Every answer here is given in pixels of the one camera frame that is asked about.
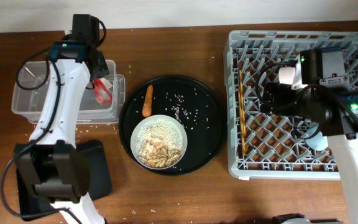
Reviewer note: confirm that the red snack wrapper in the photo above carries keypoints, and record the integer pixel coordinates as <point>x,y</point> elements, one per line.
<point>103,95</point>

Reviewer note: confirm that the blue cup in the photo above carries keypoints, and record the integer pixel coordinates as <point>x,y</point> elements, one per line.
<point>317,143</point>

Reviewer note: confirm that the black rectangular bin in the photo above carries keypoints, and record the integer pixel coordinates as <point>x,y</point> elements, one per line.
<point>98,168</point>

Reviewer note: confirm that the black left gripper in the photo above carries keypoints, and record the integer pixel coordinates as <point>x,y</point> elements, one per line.
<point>103,70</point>

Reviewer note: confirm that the round black tray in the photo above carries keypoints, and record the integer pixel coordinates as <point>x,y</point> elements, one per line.
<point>193,104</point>

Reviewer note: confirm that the clear plastic bin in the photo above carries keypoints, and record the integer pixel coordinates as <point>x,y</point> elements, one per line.
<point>29,104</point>

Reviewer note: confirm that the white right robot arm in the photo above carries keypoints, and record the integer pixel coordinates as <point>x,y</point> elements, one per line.
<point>336,111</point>

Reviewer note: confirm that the white tissue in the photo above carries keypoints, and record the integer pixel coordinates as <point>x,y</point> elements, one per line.
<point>107,84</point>

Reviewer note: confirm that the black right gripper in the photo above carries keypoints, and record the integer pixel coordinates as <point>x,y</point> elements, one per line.
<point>281,93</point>

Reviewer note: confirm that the wooden chopstick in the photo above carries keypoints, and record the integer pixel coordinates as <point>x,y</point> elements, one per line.
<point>241,112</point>
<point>243,124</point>

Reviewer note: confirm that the orange carrot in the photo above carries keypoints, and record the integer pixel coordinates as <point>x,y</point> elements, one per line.
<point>147,107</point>

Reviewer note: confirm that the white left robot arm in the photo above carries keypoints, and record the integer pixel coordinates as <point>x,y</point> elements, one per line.
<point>69,76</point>

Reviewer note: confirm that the grey bowl with food scraps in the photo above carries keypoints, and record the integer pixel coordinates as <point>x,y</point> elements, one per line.
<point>158,142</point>

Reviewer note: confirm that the grey dishwasher rack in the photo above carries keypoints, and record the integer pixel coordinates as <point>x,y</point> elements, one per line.
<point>262,146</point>

